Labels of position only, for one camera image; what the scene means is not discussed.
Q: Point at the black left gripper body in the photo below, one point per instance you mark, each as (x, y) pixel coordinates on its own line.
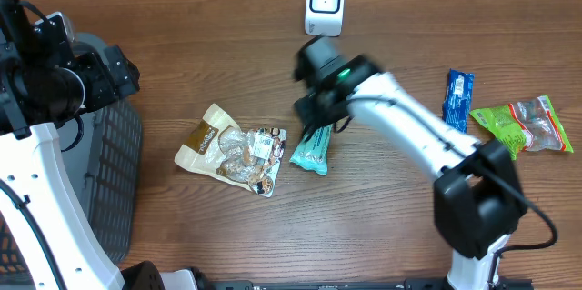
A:
(100, 86)

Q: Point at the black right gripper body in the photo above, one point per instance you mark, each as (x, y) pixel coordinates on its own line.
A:
(314, 111)

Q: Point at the teal snack packet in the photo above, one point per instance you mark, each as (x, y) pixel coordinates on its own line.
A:
(311, 154)

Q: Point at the beige mushroom snack bag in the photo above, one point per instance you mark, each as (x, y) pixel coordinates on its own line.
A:
(219, 148)

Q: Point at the blue cookie packet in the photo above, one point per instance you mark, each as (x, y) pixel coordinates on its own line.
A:
(457, 104)

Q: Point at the green gummy candy bag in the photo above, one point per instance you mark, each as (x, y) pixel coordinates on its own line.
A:
(525, 126)

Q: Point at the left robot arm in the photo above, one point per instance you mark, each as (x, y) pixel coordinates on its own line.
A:
(51, 75)

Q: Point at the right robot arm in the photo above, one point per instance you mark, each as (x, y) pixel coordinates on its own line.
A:
(477, 197)

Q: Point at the grey plastic shopping basket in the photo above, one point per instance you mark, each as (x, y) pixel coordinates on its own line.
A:
(102, 170)

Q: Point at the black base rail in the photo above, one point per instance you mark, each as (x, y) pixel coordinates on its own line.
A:
(364, 283)

